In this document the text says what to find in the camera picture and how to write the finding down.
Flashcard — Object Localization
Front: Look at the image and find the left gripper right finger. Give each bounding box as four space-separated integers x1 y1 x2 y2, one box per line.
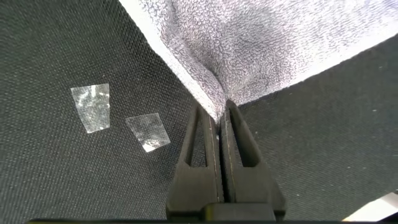
220 99 287 219

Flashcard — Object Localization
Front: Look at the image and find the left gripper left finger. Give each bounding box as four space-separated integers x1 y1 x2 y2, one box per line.
165 101 224 219

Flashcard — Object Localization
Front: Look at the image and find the grey towel orange white pattern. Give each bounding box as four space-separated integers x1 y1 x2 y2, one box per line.
119 0 398 124

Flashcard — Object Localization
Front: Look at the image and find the clear tape piece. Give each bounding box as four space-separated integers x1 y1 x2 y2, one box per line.
125 113 172 153
70 83 111 134

